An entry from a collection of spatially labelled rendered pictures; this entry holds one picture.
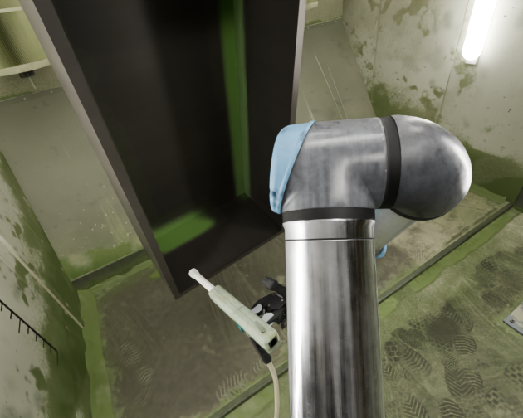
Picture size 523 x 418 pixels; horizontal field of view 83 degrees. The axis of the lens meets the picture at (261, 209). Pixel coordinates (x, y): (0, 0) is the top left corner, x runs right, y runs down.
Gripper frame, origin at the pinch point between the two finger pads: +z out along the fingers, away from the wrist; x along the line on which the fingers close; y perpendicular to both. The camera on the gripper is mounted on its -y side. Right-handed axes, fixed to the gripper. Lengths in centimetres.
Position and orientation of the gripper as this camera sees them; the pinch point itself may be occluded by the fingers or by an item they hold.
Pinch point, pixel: (246, 328)
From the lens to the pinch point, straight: 91.8
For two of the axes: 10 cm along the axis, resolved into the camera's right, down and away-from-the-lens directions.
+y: 2.9, 8.4, 4.6
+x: -6.1, -2.1, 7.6
